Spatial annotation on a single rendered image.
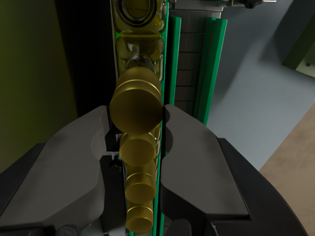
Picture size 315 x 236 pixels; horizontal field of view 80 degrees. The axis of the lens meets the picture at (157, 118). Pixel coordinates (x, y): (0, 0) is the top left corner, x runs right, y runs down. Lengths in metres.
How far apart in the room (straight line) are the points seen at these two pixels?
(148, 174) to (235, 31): 0.48
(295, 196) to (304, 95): 2.06
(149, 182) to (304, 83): 0.64
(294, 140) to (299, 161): 0.30
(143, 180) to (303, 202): 2.76
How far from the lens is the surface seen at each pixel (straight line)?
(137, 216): 0.25
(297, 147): 2.18
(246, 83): 0.66
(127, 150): 0.18
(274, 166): 2.23
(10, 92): 0.23
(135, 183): 0.21
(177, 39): 0.34
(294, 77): 0.73
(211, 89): 0.38
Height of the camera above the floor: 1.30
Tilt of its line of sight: 60 degrees down
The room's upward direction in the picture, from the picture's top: 174 degrees clockwise
